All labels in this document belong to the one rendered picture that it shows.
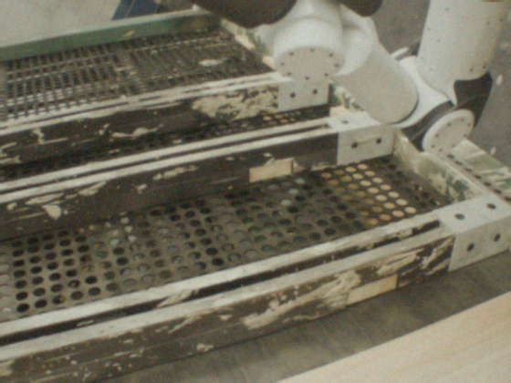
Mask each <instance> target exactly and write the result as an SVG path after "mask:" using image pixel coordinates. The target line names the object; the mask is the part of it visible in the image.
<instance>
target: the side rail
mask: <svg viewBox="0 0 511 383"><path fill-rule="evenodd" d="M213 26H221V25H220V16H216V15H214V14H212V13H211V12H209V11H205V10H204V9H200V11H199V12H196V11H195V10H193V9H191V10H183V11H176V12H172V13H168V14H160V15H153V16H138V17H133V18H130V19H123V20H116V21H109V22H103V23H101V24H94V25H86V26H78V27H73V28H66V29H59V30H56V31H52V32H45V33H38V34H34V35H31V36H19V37H14V38H11V39H4V40H0V62H5V61H7V60H11V59H17V58H23V57H31V56H35V55H41V54H47V53H53V52H56V51H60V50H67V49H72V48H79V47H84V46H92V45H98V44H105V43H109V42H111V41H118V40H125V39H132V38H138V37H142V36H150V35H158V34H165V33H171V32H178V31H185V30H193V29H199V28H207V27H213Z"/></svg>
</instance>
